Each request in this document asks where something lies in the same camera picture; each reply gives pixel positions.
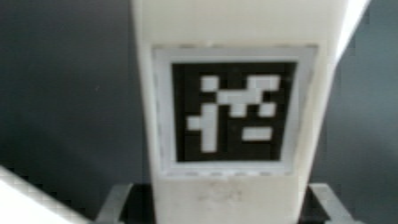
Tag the white chair back long part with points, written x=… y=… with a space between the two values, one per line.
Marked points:
x=236 y=64

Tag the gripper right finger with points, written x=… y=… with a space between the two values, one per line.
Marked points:
x=339 y=216

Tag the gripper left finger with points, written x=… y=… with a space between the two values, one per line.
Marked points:
x=110 y=211

